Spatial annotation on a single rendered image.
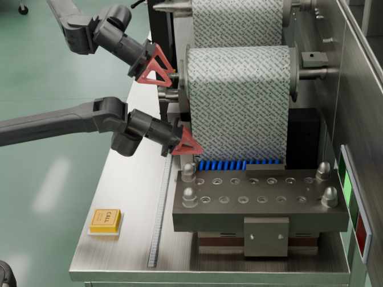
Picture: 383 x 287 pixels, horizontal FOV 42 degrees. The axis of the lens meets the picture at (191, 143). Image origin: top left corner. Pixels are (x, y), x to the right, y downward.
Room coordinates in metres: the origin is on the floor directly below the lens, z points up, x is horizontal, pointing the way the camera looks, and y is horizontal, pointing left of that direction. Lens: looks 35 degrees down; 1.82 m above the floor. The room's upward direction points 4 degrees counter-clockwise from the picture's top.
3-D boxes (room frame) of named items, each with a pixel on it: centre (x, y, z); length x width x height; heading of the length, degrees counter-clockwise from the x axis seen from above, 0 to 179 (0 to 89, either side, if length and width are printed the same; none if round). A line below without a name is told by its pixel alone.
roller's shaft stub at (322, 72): (1.08, -0.30, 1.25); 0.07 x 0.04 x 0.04; 84
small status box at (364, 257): (0.69, -0.29, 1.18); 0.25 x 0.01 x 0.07; 174
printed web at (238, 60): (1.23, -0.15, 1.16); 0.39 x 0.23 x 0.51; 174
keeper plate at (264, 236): (0.82, -0.15, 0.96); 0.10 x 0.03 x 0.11; 84
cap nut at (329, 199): (0.86, -0.30, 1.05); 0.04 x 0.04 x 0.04
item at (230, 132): (1.04, -0.12, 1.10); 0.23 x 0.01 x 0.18; 84
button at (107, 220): (0.98, 0.24, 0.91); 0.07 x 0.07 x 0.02; 84
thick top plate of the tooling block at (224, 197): (0.92, -0.15, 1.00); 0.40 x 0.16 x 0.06; 84
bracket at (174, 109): (1.15, 0.03, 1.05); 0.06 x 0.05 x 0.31; 84
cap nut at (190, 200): (0.89, 0.01, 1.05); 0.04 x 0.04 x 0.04
